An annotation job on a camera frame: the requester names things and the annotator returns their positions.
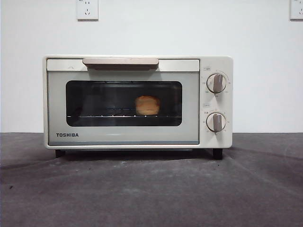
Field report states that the white oven knob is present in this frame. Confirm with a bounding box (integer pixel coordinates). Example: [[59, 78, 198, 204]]
[[206, 73, 227, 94], [205, 112, 227, 133]]

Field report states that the white wall socket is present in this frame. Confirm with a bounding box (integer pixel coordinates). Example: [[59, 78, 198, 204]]
[[76, 0, 99, 21], [290, 0, 303, 20]]

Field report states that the glass oven door with handle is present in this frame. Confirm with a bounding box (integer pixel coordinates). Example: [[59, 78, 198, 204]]
[[46, 58, 201, 145]]

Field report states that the metal wire oven rack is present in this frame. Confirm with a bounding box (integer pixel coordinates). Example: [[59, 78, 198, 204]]
[[67, 107, 176, 118]]

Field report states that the white Toshiba toaster oven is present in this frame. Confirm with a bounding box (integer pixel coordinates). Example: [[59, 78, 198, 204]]
[[43, 55, 234, 159]]

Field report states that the golden brown bread loaf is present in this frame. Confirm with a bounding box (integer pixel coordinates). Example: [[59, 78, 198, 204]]
[[134, 95, 161, 116]]

